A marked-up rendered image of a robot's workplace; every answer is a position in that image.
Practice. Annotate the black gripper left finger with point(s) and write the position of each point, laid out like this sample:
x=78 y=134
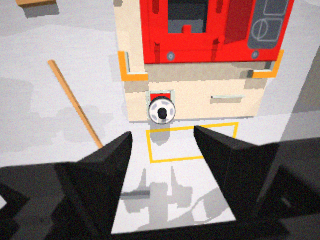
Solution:
x=93 y=183

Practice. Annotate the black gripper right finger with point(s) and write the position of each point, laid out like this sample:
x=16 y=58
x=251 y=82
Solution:
x=244 y=171

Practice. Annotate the black tyre with grey rim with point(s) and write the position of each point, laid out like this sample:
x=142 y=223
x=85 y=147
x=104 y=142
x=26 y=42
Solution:
x=161 y=102

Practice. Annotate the tan rectangular block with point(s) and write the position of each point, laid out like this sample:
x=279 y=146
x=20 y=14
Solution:
x=30 y=3

